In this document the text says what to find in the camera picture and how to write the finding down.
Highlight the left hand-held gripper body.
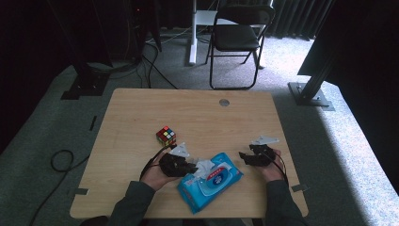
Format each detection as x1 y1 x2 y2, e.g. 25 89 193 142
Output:
159 141 191 178

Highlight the black stand with flat base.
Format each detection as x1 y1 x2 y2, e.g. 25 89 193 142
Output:
60 60 111 101

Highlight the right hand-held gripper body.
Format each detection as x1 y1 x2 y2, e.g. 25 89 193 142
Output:
249 135 280 168

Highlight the multicoloured puzzle cube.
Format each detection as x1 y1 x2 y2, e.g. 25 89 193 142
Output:
155 125 177 148

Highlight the white wet wipe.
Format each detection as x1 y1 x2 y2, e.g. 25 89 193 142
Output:
192 158 216 180

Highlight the blue wet wipes pack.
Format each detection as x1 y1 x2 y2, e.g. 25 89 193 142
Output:
176 152 245 216

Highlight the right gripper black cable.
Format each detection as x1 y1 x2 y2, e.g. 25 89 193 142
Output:
266 150 290 186

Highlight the dark equipment rack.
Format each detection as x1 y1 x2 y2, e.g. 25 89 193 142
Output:
123 0 163 62

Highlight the black folding chair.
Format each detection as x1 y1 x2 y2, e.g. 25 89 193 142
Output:
205 3 277 91

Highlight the person's left hand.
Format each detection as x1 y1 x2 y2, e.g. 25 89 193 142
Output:
139 156 180 192

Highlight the white desk leg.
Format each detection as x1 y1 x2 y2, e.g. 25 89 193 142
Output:
188 0 220 66

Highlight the person's right hand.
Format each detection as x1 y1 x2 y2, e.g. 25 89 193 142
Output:
260 150 286 183

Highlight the large dark panel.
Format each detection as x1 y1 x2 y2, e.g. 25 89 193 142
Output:
297 0 399 189

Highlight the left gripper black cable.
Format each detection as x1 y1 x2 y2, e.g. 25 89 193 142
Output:
138 144 177 183

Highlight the dark curtain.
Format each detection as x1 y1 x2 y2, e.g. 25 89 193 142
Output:
269 0 334 41

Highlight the black floor cable loop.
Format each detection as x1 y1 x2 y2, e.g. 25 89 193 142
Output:
29 149 91 226

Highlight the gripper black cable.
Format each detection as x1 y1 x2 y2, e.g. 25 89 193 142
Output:
138 144 177 183
266 150 290 186

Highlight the black metal stand with plate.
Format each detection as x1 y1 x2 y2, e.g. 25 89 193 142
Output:
287 40 336 112

